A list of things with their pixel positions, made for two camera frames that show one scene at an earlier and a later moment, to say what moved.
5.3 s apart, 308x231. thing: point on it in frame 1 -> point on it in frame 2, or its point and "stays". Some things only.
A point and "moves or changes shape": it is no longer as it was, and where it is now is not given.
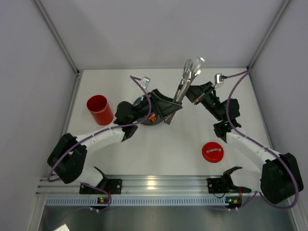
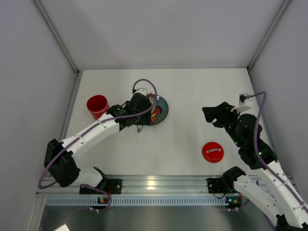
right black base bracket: x=216 y=186 stays
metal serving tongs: x=192 y=67 moves or changes shape
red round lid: x=212 y=152 stays
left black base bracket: x=112 y=186 stays
